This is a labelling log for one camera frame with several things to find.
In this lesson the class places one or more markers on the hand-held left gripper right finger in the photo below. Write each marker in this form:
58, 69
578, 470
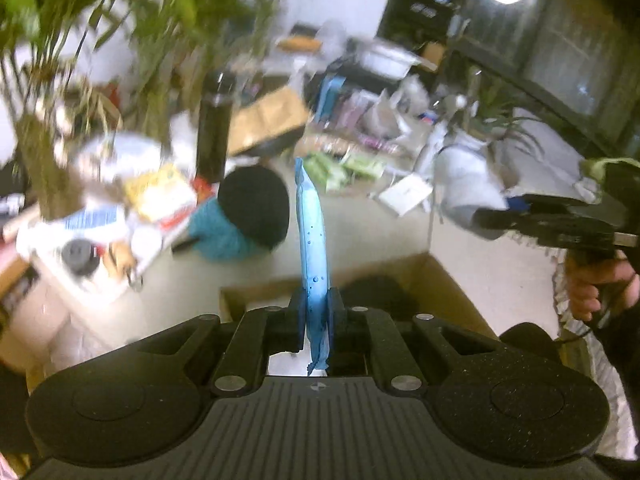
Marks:
336, 316

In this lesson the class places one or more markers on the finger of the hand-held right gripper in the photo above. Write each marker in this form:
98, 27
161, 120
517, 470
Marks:
540, 201
540, 227

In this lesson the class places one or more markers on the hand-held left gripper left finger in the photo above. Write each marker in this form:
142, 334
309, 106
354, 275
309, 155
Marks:
298, 316

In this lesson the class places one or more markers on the blue wet wipes packet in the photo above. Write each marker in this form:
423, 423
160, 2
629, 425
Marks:
312, 240

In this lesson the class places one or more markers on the cardboard box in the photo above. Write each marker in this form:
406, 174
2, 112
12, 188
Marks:
450, 290

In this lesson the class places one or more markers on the black soft cap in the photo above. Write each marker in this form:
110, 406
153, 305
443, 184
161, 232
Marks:
255, 205

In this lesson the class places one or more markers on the person's right hand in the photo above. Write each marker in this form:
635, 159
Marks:
587, 285

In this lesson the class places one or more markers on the white flower pot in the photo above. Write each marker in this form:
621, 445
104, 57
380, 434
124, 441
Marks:
467, 185

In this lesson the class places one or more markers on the green spider plant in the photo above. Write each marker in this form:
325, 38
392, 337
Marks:
500, 115

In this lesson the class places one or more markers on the teal hair net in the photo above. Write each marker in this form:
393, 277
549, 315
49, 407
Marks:
215, 237

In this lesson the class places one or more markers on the white card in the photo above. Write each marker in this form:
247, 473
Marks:
405, 195

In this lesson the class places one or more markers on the glass bowl of green packets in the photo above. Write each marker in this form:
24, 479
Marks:
345, 165

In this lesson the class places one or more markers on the flat red box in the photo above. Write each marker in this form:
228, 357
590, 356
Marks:
175, 220

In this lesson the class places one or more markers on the clear plastic jar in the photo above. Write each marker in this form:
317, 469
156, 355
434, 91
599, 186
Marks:
146, 239

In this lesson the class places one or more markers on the black pan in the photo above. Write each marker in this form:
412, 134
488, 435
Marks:
277, 145

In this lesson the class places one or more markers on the brown bear case with carabiner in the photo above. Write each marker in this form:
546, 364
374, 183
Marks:
122, 260

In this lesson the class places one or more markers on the yellow medicine box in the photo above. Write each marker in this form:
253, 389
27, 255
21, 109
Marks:
157, 190

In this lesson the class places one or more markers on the black thermos bottle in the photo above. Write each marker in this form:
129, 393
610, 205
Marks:
214, 135

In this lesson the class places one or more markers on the brown paper envelope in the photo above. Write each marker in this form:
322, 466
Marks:
270, 115

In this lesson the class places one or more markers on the pink packet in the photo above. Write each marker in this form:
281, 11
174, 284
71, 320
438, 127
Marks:
355, 112

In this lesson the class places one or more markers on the white cooker pot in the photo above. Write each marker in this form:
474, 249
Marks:
387, 57

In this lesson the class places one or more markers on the blue box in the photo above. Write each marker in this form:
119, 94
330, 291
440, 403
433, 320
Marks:
330, 97

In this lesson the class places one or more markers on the white lotion bottle blue label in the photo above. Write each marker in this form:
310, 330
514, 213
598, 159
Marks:
95, 217

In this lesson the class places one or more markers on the white trash bin with bag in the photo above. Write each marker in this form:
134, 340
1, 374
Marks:
65, 330

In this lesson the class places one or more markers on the dark shelf cabinet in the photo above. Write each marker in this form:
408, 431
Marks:
420, 0

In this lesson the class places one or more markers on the clear wrapped white pack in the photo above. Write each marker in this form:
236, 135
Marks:
120, 152

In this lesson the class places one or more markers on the white plastic tray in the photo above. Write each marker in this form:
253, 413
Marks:
55, 270

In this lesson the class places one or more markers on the wrapped bread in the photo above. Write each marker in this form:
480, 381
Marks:
299, 45

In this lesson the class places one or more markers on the wooden side shelf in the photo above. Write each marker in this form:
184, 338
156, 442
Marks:
12, 270

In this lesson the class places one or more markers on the glass vase with netted stems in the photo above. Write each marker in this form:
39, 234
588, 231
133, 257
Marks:
47, 170

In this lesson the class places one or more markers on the green bamboo plant in vase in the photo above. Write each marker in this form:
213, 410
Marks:
165, 20

